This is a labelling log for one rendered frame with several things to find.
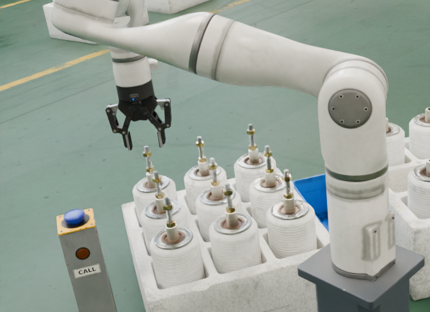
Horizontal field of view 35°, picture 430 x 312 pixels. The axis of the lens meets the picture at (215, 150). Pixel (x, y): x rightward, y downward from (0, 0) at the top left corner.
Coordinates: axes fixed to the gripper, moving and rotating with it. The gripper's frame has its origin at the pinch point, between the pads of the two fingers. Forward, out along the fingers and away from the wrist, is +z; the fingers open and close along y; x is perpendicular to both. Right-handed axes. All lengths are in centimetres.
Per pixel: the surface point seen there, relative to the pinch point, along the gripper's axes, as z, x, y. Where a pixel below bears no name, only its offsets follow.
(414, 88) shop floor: 36, 102, 79
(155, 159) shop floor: 36, 64, -11
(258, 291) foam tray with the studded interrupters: 21.9, -26.2, 21.8
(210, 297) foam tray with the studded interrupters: 20.4, -28.8, 12.9
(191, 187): 11.8, -0.4, 8.5
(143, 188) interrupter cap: 10.2, -1.8, -2.0
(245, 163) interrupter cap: 10.3, 5.7, 20.6
